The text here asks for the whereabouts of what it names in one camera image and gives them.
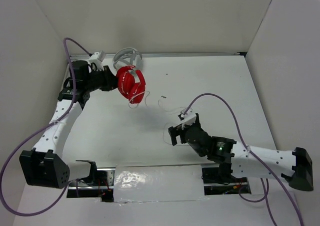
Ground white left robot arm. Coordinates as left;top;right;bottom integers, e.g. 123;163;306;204
19;60;118;188

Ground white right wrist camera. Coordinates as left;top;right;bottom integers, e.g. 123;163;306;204
178;110;197;129

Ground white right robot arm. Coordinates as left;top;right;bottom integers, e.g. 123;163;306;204
168;113;314;191

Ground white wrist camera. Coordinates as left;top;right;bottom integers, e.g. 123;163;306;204
88;51;106;70
178;110;197;129

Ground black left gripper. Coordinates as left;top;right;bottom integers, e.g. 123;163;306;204
83;65;123;92

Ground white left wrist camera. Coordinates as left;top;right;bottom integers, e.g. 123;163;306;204
88;51;106;70

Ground red headphones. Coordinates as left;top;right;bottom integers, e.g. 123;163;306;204
116;65;146;104

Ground white taped cover panel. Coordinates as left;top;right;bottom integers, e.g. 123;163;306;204
113;165;205;202

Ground white headphone cable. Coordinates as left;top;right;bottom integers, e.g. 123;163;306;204
128;90;193;146

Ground white grey headphones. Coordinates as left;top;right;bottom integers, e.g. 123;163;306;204
112;47;143;70

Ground aluminium frame rail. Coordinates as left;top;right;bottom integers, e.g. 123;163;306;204
70;52;248;61

